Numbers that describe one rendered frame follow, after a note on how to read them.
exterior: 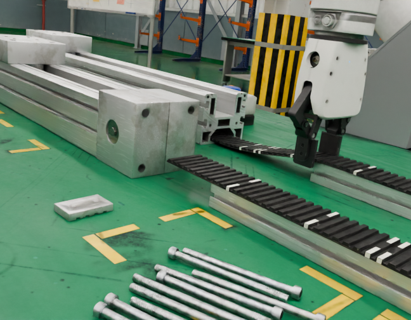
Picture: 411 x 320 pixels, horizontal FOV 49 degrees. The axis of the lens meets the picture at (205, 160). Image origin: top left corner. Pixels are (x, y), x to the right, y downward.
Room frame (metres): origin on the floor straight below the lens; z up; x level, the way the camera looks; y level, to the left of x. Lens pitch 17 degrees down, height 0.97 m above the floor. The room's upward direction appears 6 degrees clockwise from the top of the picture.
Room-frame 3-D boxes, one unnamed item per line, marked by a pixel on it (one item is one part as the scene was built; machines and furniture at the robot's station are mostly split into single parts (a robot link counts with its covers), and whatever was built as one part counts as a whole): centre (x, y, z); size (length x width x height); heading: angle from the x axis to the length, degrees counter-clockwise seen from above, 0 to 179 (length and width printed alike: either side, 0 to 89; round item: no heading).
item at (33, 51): (0.92, 0.39, 0.87); 0.16 x 0.11 x 0.07; 43
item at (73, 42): (1.23, 0.42, 0.87); 0.16 x 0.11 x 0.07; 43
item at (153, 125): (0.60, 0.07, 0.83); 0.12 x 0.09 x 0.10; 133
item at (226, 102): (1.05, 0.25, 0.82); 0.80 x 0.10 x 0.09; 43
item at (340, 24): (0.62, -0.15, 0.99); 0.09 x 0.08 x 0.03; 134
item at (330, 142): (0.65, -0.18, 0.83); 0.03 x 0.03 x 0.07; 44
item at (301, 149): (0.59, -0.13, 0.83); 0.03 x 0.03 x 0.07; 44
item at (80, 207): (0.42, 0.12, 0.78); 0.05 x 0.03 x 0.01; 137
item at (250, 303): (0.30, -0.02, 0.78); 0.11 x 0.01 x 0.01; 63
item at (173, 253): (0.32, -0.03, 0.78); 0.11 x 0.01 x 0.01; 63
